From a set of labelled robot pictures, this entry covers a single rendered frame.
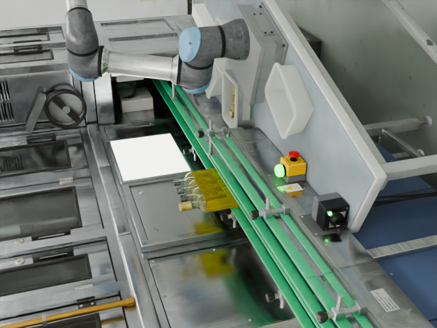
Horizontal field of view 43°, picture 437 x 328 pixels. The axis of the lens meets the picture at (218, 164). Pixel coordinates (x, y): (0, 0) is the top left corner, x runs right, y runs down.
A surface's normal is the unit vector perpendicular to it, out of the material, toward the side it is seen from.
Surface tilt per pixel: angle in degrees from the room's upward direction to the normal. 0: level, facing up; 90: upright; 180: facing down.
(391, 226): 90
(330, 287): 90
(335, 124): 0
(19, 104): 90
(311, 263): 90
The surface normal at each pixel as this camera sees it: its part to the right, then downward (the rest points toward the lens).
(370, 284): 0.01, -0.87
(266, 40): 0.11, -0.66
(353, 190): -0.95, 0.14
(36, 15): 0.31, 0.47
